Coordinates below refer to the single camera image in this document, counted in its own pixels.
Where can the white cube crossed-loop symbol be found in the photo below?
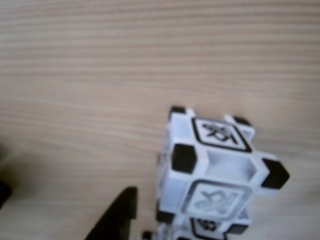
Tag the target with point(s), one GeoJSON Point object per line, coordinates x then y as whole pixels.
{"type": "Point", "coordinates": [220, 202]}

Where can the white cube bar-diamond symbol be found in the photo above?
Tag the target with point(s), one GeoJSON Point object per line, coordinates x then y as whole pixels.
{"type": "Point", "coordinates": [207, 227]}

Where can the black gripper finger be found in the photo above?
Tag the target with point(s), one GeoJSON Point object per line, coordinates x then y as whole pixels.
{"type": "Point", "coordinates": [117, 217]}

